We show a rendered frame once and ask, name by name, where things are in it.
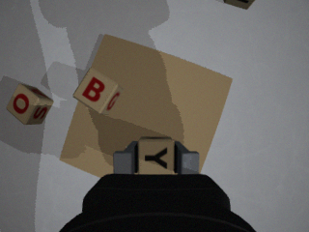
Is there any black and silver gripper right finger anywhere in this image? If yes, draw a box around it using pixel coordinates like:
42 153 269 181
174 141 200 174

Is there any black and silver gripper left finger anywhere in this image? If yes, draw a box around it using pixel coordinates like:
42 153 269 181
113 141 138 174

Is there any tan flat mat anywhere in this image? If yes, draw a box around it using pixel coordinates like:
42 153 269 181
59 34 233 178

